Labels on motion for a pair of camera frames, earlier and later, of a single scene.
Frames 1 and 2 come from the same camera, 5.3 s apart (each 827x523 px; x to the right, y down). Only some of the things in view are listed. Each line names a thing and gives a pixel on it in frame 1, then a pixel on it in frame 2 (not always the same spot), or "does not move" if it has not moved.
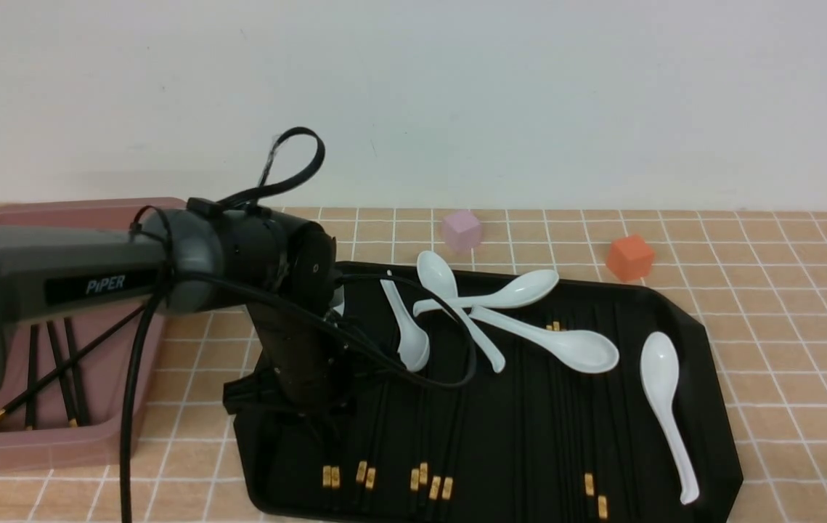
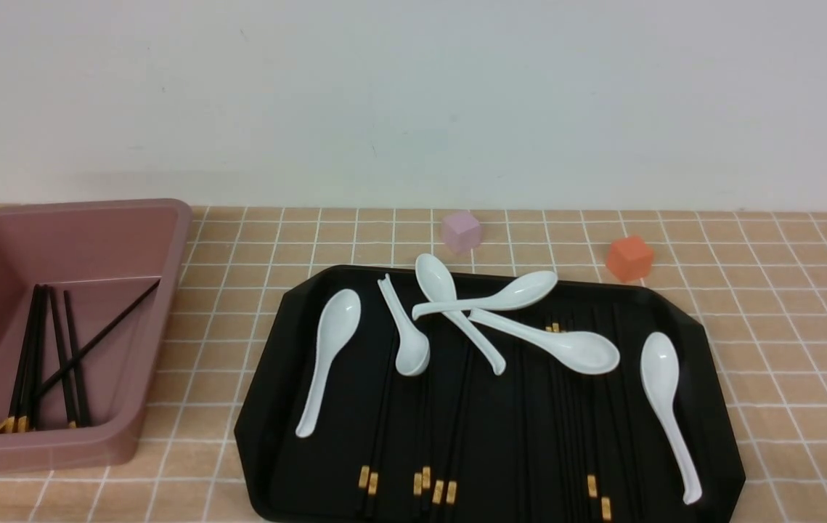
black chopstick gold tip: x=335 y=473 to x=22 y=425
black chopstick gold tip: x=327 y=472 to x=17 y=396
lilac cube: x=462 y=230 does not move
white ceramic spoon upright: x=414 y=348 does not move
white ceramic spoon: x=581 y=351 does not move
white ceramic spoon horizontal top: x=519 y=291 does not move
